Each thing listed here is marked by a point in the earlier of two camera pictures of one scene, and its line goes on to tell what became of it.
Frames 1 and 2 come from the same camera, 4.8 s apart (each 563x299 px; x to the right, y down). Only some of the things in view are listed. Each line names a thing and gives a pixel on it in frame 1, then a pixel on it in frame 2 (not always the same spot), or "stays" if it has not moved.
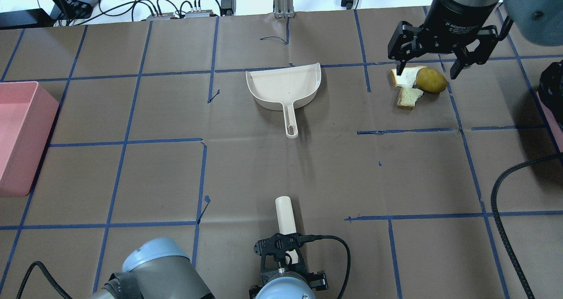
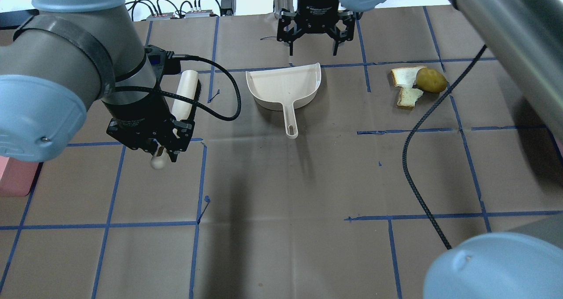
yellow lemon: [430, 80] stays
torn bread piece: [408, 97] stays
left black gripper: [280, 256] to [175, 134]
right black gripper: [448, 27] to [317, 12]
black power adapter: [228, 2] stays
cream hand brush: [286, 222] to [187, 83]
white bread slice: [408, 78] stays
